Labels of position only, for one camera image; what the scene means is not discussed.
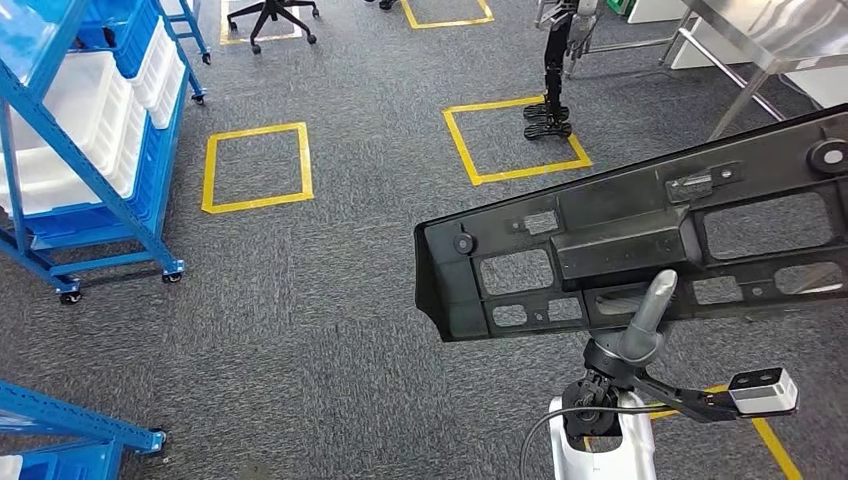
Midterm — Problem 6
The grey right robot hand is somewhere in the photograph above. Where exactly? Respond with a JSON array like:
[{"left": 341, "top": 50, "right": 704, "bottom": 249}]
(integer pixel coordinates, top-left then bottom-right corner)
[{"left": 594, "top": 268, "right": 679, "bottom": 368}]

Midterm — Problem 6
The black plastic plate bracket part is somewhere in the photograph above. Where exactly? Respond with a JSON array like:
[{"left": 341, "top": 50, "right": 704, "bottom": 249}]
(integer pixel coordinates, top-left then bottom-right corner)
[{"left": 413, "top": 104, "right": 848, "bottom": 344}]

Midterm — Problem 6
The blue metal shelf rack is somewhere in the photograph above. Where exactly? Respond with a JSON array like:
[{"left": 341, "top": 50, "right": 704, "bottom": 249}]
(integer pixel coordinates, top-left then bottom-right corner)
[{"left": 0, "top": 379, "right": 168, "bottom": 480}]

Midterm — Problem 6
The black humanoid robot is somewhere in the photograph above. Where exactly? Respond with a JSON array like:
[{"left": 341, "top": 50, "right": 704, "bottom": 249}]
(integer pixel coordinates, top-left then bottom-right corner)
[{"left": 521, "top": 0, "right": 603, "bottom": 142}]

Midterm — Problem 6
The stainless steel table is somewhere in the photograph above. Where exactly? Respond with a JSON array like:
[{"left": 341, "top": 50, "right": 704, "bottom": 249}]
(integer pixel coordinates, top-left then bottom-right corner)
[{"left": 563, "top": 0, "right": 848, "bottom": 144}]

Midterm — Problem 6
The blue wheeled bin rack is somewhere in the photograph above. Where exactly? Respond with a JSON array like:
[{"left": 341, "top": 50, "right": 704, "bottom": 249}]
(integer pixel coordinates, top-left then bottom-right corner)
[{"left": 0, "top": 0, "right": 212, "bottom": 306}]

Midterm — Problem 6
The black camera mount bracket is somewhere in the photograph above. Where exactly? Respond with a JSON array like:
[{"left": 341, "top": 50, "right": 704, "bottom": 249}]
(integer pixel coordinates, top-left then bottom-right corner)
[{"left": 632, "top": 370, "right": 740, "bottom": 424}]

